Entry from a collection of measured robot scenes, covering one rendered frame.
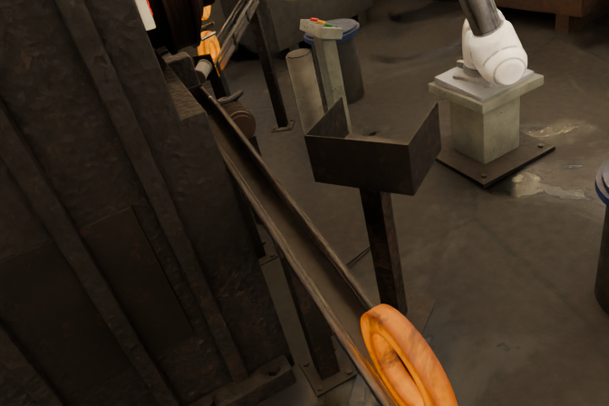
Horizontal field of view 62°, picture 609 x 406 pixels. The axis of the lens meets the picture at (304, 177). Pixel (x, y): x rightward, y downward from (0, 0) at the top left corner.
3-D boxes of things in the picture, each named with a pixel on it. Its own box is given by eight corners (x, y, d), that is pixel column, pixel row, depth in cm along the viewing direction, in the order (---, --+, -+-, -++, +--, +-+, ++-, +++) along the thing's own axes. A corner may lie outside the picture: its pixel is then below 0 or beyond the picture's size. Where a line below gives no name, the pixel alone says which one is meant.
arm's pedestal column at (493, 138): (486, 120, 247) (485, 61, 231) (555, 149, 215) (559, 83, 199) (420, 152, 236) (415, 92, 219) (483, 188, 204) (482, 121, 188)
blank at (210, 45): (213, 78, 205) (220, 77, 204) (195, 58, 191) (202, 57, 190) (215, 44, 210) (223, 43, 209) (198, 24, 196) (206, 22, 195)
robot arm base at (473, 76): (471, 58, 218) (471, 46, 215) (517, 70, 203) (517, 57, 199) (443, 75, 212) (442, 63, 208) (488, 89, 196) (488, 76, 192)
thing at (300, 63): (314, 157, 253) (291, 60, 225) (304, 149, 263) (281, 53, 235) (334, 149, 256) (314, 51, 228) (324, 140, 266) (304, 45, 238)
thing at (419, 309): (432, 357, 145) (408, 144, 107) (351, 332, 159) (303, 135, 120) (453, 305, 159) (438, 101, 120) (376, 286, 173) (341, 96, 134)
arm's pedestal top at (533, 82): (485, 66, 226) (484, 58, 224) (544, 84, 201) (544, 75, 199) (428, 91, 217) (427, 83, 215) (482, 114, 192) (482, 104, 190)
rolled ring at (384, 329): (370, 277, 73) (351, 288, 72) (458, 369, 59) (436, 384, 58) (384, 355, 83) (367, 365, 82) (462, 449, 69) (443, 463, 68)
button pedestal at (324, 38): (340, 149, 255) (316, 30, 222) (319, 131, 274) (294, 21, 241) (367, 137, 259) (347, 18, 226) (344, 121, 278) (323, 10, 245)
